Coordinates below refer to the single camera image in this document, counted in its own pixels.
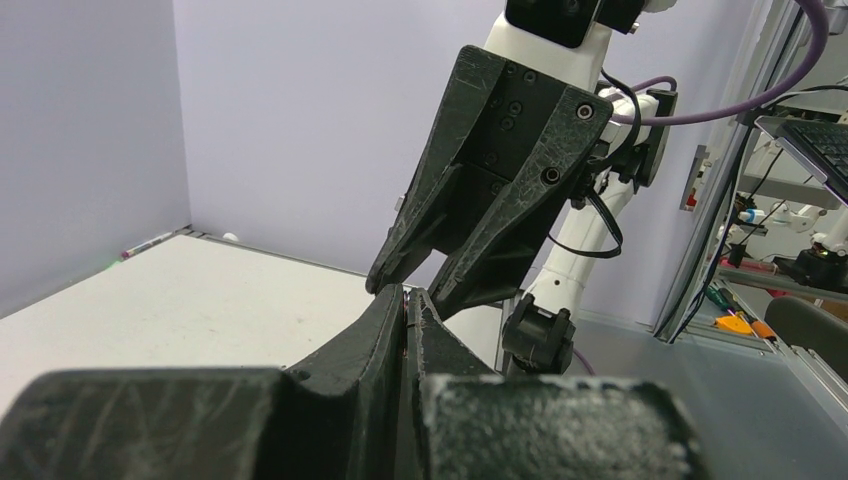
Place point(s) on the laptop on background desk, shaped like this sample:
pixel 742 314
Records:
pixel 820 147

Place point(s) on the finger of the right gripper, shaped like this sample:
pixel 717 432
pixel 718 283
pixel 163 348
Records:
pixel 467 92
pixel 466 283

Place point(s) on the vertical aluminium frame post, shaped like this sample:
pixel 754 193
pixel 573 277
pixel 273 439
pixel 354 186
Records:
pixel 759 65

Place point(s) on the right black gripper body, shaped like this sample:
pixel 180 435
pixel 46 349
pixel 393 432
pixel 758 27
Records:
pixel 518 165

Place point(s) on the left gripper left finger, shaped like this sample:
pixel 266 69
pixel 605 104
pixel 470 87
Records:
pixel 341 407

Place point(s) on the marker pen on rail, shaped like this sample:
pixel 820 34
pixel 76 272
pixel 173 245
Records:
pixel 144 246

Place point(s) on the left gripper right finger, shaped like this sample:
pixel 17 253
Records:
pixel 452 399

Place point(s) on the yellow tool on floor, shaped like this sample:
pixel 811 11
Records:
pixel 734 324

